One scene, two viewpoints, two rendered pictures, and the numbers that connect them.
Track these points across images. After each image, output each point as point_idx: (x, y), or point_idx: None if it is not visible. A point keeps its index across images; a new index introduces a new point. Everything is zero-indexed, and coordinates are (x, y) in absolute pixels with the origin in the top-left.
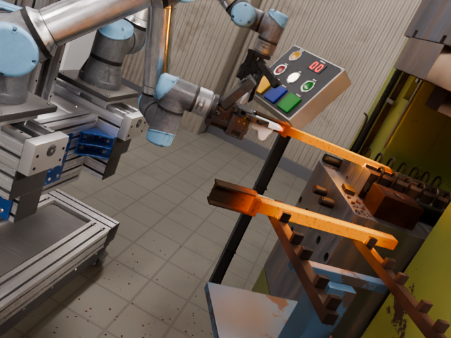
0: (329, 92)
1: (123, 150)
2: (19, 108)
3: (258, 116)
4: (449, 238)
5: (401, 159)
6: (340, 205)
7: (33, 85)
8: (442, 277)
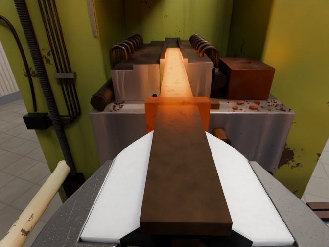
0: None
1: None
2: None
3: (230, 214)
4: (290, 61)
5: (108, 40)
6: (243, 124)
7: None
8: (302, 90)
